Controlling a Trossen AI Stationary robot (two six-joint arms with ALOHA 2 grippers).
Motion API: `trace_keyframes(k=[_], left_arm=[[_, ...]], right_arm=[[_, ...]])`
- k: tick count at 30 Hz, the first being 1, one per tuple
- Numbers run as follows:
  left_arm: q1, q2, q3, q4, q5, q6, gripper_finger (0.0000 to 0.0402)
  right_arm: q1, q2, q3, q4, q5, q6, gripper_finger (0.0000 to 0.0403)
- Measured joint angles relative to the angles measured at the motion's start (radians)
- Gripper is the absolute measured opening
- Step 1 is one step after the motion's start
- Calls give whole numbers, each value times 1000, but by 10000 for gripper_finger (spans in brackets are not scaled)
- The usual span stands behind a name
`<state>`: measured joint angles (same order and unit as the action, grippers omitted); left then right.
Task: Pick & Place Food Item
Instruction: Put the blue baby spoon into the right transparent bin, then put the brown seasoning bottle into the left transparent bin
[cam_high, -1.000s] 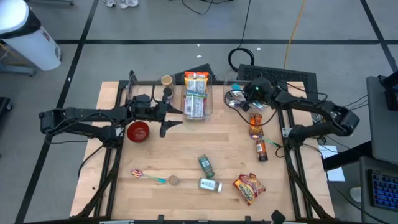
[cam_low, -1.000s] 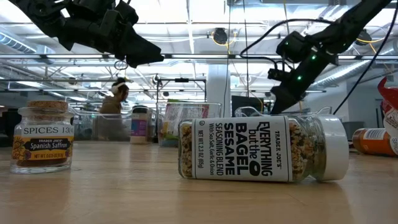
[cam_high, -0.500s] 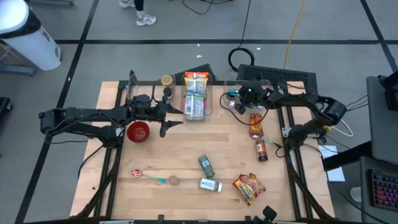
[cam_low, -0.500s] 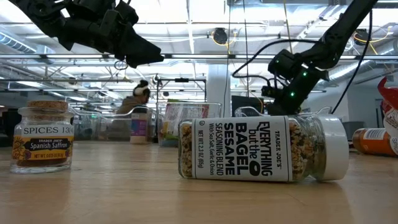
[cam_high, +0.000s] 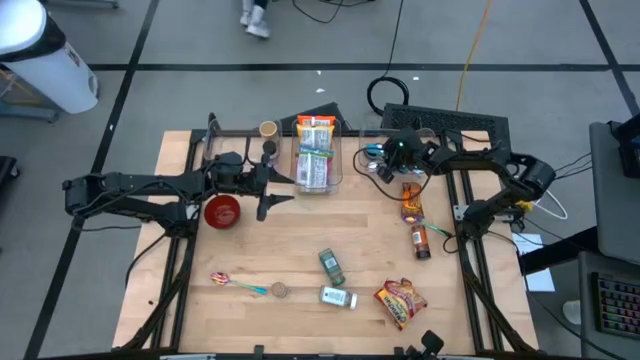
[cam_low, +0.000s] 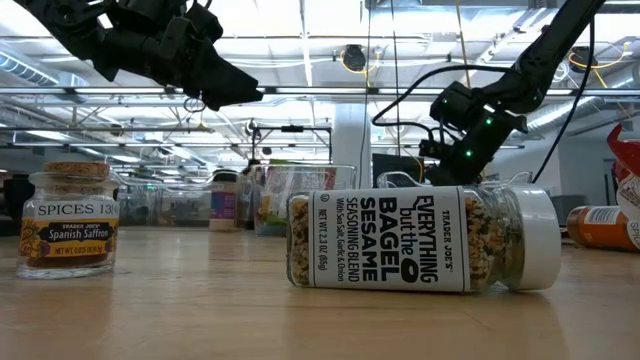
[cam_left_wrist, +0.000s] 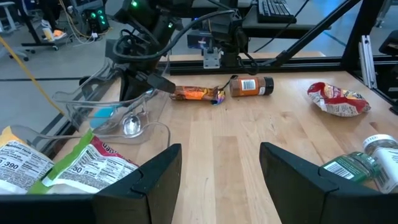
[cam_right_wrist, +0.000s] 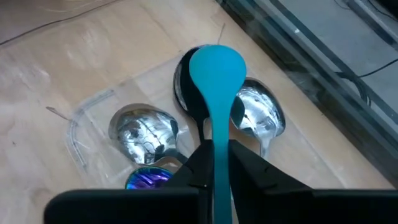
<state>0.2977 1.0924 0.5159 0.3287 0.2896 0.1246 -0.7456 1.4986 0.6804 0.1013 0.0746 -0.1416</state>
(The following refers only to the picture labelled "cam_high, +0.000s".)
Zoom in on black floor cable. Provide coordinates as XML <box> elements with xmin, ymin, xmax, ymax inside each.
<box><xmin>291</xmin><ymin>0</ymin><xmax>377</xmax><ymax>25</ymax></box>

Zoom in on white trash can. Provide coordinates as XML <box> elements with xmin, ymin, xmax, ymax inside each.
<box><xmin>0</xmin><ymin>0</ymin><xmax>100</xmax><ymax>115</ymax></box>

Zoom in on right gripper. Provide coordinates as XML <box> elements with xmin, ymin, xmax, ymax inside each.
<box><xmin>376</xmin><ymin>126</ymin><xmax>433</xmax><ymax>185</ymax></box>

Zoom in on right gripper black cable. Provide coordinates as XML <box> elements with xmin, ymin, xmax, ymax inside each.
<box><xmin>351</xmin><ymin>146</ymin><xmax>434</xmax><ymax>202</ymax></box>

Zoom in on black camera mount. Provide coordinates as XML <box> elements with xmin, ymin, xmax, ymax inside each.
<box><xmin>403</xmin><ymin>328</ymin><xmax>446</xmax><ymax>360</ymax></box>

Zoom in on red yellow ramen packet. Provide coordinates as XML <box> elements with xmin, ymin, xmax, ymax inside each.
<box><xmin>373</xmin><ymin>277</ymin><xmax>429</xmax><ymax>332</ymax></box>

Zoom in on orange spice bottle black cap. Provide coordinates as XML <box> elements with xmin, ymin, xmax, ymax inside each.
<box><xmin>410</xmin><ymin>223</ymin><xmax>433</xmax><ymax>261</ymax></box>

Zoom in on black caster base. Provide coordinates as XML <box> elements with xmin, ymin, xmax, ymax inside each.
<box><xmin>0</xmin><ymin>155</ymin><xmax>21</xmax><ymax>201</ymax></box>

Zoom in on grey metal cart base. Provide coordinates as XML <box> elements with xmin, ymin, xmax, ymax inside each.
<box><xmin>0</xmin><ymin>64</ymin><xmax>59</xmax><ymax>124</ymax></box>

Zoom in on grey top desk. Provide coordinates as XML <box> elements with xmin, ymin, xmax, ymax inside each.
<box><xmin>588</xmin><ymin>121</ymin><xmax>640</xmax><ymax>266</ymax></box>

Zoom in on black keyboard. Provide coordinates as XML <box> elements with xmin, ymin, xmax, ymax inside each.
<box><xmin>592</xmin><ymin>272</ymin><xmax>640</xmax><ymax>341</ymax></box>

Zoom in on green lid spice jar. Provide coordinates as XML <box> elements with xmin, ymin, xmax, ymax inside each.
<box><xmin>317</xmin><ymin>247</ymin><xmax>347</xmax><ymax>288</ymax></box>

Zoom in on pink green ramen packet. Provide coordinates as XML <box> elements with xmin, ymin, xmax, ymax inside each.
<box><xmin>295</xmin><ymin>151</ymin><xmax>333</xmax><ymax>190</ymax></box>

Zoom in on red and black bowl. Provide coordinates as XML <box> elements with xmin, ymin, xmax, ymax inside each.
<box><xmin>203</xmin><ymin>194</ymin><xmax>242</xmax><ymax>231</ymax></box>

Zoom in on clear plastic bin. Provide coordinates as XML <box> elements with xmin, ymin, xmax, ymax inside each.
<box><xmin>204</xmin><ymin>117</ymin><xmax>285</xmax><ymax>169</ymax></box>
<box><xmin>357</xmin><ymin>127</ymin><xmax>441</xmax><ymax>179</ymax></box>
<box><xmin>287</xmin><ymin>117</ymin><xmax>344</xmax><ymax>196</ymax></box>

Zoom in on black keyboard desk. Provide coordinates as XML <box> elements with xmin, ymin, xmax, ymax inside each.
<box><xmin>577</xmin><ymin>249</ymin><xmax>640</xmax><ymax>360</ymax></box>

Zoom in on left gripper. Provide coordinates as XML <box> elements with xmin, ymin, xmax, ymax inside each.
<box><xmin>208</xmin><ymin>150</ymin><xmax>296</xmax><ymax>223</ymax></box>

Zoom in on white paper sheets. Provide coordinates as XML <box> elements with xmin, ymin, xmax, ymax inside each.
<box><xmin>511</xmin><ymin>232</ymin><xmax>556</xmax><ymax>294</ymax></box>

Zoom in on grey computer mouse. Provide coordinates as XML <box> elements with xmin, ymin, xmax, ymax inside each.
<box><xmin>562</xmin><ymin>298</ymin><xmax>584</xmax><ymax>326</ymax></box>

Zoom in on black aluminium table frame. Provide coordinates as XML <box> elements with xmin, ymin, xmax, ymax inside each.
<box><xmin>112</xmin><ymin>112</ymin><xmax>541</xmax><ymax>360</ymax></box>

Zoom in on black mesh panel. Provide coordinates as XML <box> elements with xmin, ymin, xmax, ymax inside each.
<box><xmin>379</xmin><ymin>102</ymin><xmax>514</xmax><ymax>172</ymax></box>

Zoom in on black monitor base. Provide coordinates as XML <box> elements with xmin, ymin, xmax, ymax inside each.
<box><xmin>608</xmin><ymin>113</ymin><xmax>640</xmax><ymax>180</ymax></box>

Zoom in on yellow cable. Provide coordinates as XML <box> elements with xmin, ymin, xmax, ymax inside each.
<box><xmin>453</xmin><ymin>0</ymin><xmax>495</xmax><ymax>113</ymax></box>

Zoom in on black coiled cable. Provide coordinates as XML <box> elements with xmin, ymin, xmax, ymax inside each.
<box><xmin>366</xmin><ymin>0</ymin><xmax>411</xmax><ymax>117</ymax></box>

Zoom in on iridescent spoon green handle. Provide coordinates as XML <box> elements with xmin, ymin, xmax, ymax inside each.
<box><xmin>402</xmin><ymin>213</ymin><xmax>454</xmax><ymax>239</ymax></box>

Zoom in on iridescent spoon teal handle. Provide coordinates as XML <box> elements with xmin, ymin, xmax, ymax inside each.
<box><xmin>209</xmin><ymin>271</ymin><xmax>269</xmax><ymax>296</ymax></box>

